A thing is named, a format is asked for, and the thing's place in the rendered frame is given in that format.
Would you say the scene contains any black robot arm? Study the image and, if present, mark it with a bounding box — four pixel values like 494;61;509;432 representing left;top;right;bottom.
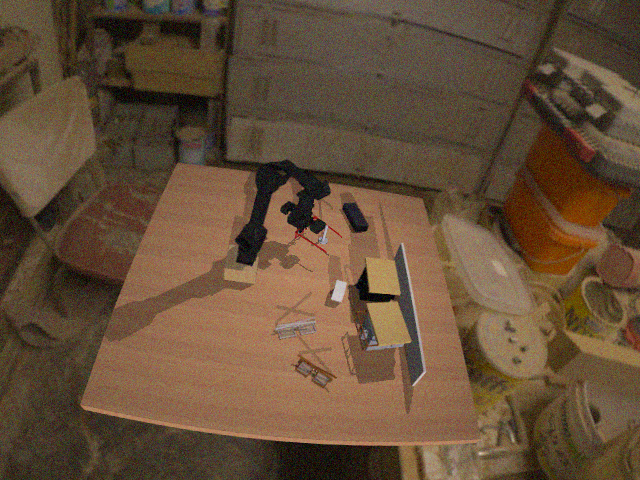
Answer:
235;160;331;266

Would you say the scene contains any grey flat rectangular panel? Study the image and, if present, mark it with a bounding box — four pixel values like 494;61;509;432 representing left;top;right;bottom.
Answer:
393;243;426;386

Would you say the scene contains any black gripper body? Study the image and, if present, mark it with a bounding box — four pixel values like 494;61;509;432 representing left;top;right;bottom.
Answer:
280;201;326;234

